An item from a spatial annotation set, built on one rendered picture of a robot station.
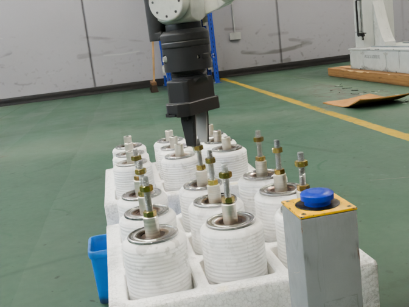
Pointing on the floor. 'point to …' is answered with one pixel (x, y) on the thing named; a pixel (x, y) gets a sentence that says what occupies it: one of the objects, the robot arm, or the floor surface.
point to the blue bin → (100, 264)
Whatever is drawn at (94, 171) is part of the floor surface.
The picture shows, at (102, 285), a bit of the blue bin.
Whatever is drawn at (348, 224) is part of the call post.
